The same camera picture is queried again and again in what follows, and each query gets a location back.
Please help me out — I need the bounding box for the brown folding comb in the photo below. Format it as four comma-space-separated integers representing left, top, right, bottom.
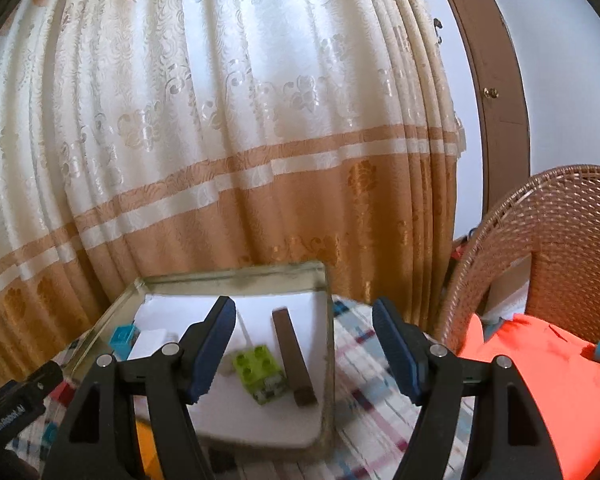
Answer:
272, 308, 317, 408

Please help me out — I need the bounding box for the red toy brick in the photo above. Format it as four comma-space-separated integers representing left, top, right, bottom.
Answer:
50, 382, 76, 408

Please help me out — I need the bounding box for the white paper liner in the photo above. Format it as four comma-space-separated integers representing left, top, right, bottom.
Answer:
130, 289, 330, 450

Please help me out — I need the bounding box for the plaid tablecloth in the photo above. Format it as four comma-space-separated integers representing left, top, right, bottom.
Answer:
6, 296, 474, 479

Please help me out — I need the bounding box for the small blue toy brick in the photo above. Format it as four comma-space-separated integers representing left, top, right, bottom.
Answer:
108, 323, 140, 361

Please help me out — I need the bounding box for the green toy brick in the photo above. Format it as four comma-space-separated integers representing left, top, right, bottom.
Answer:
232, 344, 288, 405

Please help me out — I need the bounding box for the gold metal tin tray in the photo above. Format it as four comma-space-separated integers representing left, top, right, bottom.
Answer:
61, 260, 337, 461

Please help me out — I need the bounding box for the orange foam cube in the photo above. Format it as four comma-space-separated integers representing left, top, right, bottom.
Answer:
136, 420, 163, 480

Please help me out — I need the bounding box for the brown wicker chair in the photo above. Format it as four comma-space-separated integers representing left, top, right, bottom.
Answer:
431, 165, 600, 351

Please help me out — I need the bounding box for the beige floral curtain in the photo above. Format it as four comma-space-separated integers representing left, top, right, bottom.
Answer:
0, 0, 458, 385

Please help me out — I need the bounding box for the brown wooden door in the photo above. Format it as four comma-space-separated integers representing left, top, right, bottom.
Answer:
448, 0, 530, 211

